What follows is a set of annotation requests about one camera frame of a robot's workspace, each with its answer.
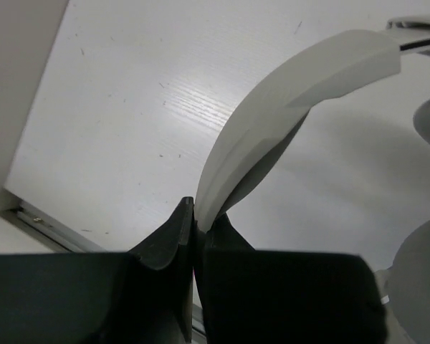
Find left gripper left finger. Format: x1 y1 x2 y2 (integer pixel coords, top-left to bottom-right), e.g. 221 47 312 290
0 197 194 343

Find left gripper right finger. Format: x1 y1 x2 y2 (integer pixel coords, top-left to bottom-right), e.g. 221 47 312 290
196 216 388 343

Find white grey headphones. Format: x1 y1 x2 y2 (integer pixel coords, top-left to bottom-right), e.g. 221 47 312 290
193 14 430 343

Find aluminium front rail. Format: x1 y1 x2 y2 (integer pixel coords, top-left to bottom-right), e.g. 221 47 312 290
14 201 105 252

